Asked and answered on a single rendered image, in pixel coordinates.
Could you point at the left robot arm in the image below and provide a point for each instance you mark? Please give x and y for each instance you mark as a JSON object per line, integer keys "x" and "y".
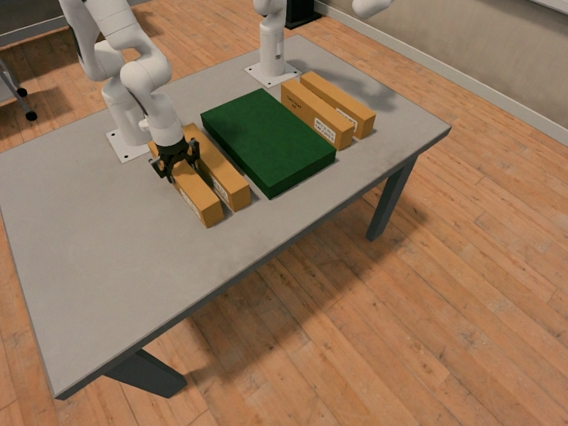
{"x": 272, "y": 29}

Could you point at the tan cardboard carton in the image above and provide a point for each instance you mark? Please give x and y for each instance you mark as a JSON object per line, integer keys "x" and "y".
{"x": 315, "y": 112}
{"x": 232, "y": 187}
{"x": 358, "y": 114}
{"x": 199, "y": 197}

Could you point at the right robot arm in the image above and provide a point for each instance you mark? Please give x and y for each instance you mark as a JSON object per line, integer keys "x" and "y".
{"x": 142, "y": 76}

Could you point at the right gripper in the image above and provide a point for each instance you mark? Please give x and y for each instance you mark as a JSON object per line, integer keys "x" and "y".
{"x": 180, "y": 153}

